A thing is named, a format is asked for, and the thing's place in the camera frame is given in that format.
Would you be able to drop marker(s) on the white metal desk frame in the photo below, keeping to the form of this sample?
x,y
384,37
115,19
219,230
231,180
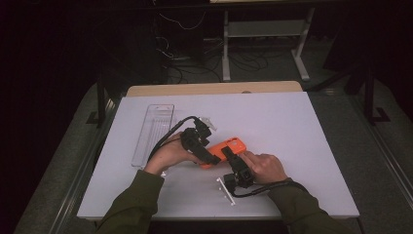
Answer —
x,y
259,28

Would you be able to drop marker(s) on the person's right hand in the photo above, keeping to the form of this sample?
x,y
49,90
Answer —
x,y
266,167

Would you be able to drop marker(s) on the clear plastic tray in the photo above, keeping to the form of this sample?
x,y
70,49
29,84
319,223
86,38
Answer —
x,y
154,130

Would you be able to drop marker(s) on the white table board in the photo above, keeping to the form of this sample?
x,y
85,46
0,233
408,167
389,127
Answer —
x,y
276,123

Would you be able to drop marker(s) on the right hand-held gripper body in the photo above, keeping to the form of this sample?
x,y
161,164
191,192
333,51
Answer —
x,y
242,175

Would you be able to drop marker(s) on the orange phone case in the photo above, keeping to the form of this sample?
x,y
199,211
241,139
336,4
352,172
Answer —
x,y
216,151

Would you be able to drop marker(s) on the person's left hand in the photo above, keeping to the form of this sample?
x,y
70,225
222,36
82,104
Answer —
x,y
168,154

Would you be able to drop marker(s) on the black metal stand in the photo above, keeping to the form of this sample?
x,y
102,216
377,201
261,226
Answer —
x,y
369,97
100,100

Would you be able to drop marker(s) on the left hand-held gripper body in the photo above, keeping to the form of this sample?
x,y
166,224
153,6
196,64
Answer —
x,y
193,138

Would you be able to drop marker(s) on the wooden table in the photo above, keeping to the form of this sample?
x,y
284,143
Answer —
x,y
195,88

